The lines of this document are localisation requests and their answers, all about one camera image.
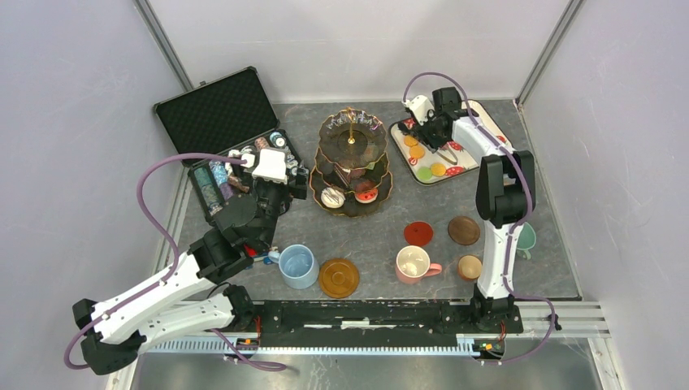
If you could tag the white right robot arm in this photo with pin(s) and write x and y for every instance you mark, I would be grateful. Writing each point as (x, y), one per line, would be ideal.
(503, 198)

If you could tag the small orange brown cup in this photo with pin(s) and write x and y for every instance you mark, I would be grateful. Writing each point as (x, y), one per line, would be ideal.
(469, 267)

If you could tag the light blue mug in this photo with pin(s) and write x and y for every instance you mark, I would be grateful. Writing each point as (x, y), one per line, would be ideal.
(297, 265)

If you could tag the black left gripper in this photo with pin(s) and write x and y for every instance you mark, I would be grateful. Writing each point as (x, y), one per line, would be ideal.
(300, 190)

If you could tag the dark brown wooden coaster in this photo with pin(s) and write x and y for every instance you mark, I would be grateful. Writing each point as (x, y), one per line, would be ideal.
(464, 230)

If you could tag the three-tier black gold cake stand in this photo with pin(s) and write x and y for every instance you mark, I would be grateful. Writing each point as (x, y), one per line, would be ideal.
(352, 138)

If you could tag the mint green cup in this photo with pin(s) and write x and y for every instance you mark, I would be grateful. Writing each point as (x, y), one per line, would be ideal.
(526, 241)

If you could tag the red round coaster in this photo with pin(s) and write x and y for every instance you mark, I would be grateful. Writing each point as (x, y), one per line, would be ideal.
(418, 233)

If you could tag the cream strawberry serving tray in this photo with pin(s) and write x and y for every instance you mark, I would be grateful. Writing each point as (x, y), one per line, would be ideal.
(465, 162)

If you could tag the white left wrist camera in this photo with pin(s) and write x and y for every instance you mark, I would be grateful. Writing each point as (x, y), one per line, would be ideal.
(270, 165)

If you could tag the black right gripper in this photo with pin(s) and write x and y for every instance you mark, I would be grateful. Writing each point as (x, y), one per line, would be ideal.
(422, 132)

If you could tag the red strawberry toy tart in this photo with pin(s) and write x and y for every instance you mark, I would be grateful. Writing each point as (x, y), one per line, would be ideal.
(367, 195)

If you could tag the black poker chip case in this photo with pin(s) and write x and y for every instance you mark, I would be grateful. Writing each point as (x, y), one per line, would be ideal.
(214, 125)

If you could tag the white chocolate striped toy donut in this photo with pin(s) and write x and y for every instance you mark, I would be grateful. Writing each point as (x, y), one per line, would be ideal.
(332, 198)

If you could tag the amber glass saucer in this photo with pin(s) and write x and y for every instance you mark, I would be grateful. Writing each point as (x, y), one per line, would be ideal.
(338, 278)

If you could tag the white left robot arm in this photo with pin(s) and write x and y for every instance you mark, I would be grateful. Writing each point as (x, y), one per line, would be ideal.
(192, 294)

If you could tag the green toy macaron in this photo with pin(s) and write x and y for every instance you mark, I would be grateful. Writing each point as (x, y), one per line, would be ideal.
(424, 174)

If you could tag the chocolate cake slice toy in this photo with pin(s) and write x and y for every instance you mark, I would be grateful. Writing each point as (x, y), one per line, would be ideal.
(344, 175)

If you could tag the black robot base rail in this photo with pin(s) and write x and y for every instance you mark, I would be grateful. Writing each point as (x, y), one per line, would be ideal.
(378, 326)

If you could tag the red toy car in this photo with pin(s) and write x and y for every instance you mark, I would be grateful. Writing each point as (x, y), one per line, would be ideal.
(263, 256)

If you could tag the orange toy macaron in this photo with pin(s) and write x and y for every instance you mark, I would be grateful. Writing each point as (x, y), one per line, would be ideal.
(438, 169)
(417, 152)
(410, 141)

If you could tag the pink mug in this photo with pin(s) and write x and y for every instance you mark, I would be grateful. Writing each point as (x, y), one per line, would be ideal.
(413, 263)

